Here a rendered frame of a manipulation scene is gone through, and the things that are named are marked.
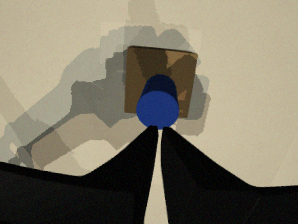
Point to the tan wooden block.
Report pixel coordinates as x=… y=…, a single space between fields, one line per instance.
x=144 y=62

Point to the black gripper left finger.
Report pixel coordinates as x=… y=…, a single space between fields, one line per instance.
x=117 y=192

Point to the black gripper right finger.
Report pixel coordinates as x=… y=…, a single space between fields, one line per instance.
x=199 y=191

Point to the dark blue marker cap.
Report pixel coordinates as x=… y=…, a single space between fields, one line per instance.
x=158 y=103

